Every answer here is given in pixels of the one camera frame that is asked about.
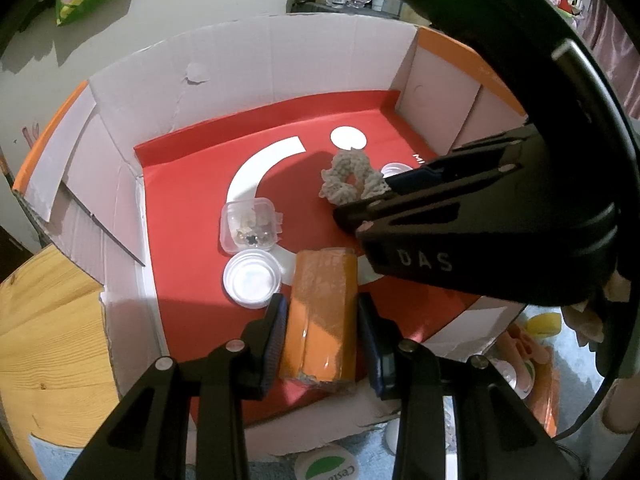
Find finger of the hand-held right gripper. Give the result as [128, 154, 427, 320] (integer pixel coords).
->
[387, 125, 543, 195]
[334, 167, 526, 233]

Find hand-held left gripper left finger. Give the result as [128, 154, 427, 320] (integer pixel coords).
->
[62, 294, 290, 480]

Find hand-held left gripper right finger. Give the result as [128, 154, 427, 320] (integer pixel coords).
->
[356, 292, 576, 480]

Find white round jar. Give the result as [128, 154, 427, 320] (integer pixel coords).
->
[380, 161, 413, 181]

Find large orange packet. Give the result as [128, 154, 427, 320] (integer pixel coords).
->
[278, 247, 360, 393]

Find beige scrunchie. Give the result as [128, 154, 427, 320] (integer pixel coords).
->
[319, 147, 388, 206]

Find clear plastic box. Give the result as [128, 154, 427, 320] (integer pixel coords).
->
[220, 199, 285, 256]

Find cardboard box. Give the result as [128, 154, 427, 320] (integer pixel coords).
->
[12, 12, 558, 463]

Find person's right forearm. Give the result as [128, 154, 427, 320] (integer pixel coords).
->
[602, 355, 640, 441]

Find person's right hand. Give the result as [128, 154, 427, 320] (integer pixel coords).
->
[560, 270, 632, 347]

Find plain white lid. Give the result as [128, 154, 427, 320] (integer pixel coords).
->
[385, 416, 402, 456]
[492, 360, 536, 401]

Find yellow sponge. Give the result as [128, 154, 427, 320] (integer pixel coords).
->
[527, 311, 565, 340]

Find salmon pink tubes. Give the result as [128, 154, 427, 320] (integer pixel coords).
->
[504, 324, 552, 367]

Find white lid green logo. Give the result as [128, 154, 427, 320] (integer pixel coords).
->
[294, 447, 358, 480]

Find light blue mat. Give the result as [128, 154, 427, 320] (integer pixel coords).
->
[27, 310, 640, 480]

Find red green hanging ornament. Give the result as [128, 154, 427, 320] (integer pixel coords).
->
[547, 0, 585, 17]

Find pink curtain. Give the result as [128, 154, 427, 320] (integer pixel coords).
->
[580, 0, 640, 126]

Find black cable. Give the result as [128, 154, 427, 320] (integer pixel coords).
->
[552, 370, 608, 441]

